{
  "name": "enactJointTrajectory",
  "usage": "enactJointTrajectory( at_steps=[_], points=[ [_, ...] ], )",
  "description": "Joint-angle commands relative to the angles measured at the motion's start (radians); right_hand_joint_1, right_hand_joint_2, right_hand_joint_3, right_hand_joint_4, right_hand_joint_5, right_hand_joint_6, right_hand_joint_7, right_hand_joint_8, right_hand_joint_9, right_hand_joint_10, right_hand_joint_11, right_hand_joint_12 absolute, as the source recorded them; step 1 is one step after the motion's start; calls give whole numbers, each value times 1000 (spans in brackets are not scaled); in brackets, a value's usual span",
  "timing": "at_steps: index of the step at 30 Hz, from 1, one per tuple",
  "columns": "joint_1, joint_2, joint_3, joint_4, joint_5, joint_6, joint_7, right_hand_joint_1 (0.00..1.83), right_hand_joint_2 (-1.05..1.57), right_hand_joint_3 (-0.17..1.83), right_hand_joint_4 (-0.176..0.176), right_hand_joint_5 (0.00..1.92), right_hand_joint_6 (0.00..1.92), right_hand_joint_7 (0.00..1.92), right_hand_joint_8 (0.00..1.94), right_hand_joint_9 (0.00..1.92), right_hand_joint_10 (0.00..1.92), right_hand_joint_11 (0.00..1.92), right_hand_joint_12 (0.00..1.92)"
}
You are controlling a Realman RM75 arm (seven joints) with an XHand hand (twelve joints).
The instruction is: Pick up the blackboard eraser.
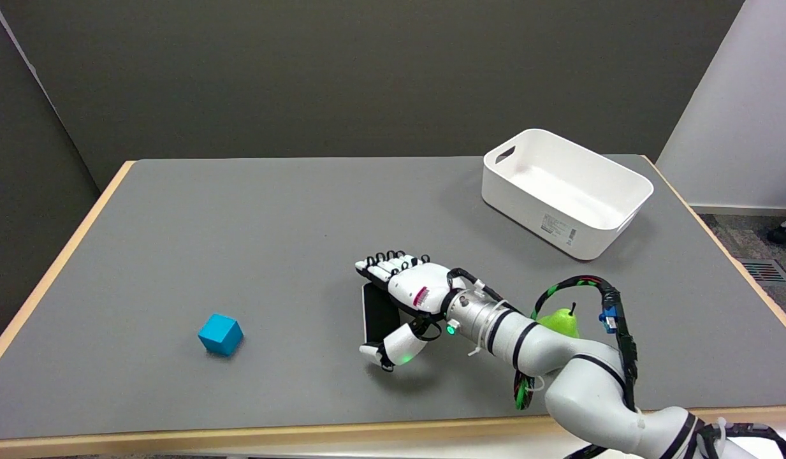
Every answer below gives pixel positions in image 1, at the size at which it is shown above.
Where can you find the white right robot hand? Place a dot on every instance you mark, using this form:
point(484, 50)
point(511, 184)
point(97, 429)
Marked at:
point(418, 284)

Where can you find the black and white blackboard eraser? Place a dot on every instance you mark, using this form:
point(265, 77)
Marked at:
point(377, 312)

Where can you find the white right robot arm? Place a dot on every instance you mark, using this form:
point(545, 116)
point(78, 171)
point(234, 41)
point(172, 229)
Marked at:
point(584, 395)

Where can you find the green pear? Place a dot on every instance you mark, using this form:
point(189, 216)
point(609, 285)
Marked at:
point(561, 322)

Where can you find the white plastic bin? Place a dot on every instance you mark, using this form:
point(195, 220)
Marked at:
point(558, 185)

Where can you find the blue cube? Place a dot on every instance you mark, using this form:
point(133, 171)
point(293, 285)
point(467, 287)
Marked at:
point(220, 335)

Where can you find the floor vent grille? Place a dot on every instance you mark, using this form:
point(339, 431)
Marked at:
point(764, 272)

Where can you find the black chair caster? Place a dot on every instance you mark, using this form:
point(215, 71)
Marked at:
point(777, 234)

